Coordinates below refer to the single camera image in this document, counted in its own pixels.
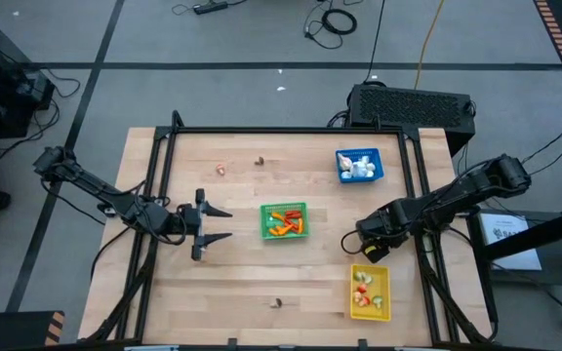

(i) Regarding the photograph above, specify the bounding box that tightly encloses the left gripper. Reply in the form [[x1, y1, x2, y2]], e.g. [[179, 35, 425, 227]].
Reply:
[[163, 188, 233, 261]]

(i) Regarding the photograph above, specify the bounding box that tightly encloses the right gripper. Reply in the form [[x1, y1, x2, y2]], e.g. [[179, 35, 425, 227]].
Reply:
[[356, 199, 409, 264]]

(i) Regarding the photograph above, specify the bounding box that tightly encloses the green plastic basket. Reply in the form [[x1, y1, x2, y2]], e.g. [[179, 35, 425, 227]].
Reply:
[[260, 202, 310, 241]]

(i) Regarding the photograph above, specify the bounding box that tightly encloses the blue plastic basket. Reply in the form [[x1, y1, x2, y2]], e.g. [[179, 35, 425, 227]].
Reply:
[[335, 147, 385, 184]]

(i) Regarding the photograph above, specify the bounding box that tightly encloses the yellow plastic basket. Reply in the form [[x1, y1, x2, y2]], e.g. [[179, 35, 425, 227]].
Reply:
[[349, 263, 392, 323]]

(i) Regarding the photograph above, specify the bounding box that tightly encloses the black perforated computer case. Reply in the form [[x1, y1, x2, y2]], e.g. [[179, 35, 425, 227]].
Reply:
[[346, 82, 477, 158]]

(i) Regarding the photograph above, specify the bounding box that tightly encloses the white paper sheet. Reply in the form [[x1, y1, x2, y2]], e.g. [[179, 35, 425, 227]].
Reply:
[[479, 213, 543, 272]]

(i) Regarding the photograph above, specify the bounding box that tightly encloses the black side stand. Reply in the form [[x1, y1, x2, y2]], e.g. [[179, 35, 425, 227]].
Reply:
[[465, 202, 562, 293]]

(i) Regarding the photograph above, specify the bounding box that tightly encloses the black power strip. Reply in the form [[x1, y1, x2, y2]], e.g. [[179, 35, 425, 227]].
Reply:
[[192, 0, 230, 16]]

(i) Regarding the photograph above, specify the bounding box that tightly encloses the black hazard striped box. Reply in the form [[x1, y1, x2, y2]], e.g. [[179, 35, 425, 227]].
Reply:
[[0, 310, 66, 351]]

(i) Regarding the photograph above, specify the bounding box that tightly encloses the black equipment stack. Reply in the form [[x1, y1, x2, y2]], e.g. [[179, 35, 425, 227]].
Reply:
[[0, 24, 58, 141]]

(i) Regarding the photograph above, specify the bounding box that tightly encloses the black metal table frame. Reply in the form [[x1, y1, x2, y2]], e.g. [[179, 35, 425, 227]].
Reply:
[[78, 109, 500, 348]]

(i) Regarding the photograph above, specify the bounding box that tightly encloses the black floor cable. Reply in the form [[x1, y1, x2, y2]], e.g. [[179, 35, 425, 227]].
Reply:
[[363, 0, 387, 84]]

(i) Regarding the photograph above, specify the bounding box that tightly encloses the yellow floor cable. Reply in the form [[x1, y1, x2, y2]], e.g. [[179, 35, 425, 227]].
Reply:
[[413, 0, 446, 92]]

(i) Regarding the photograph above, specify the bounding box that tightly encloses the coiled black cable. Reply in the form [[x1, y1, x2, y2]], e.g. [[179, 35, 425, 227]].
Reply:
[[302, 0, 359, 51]]

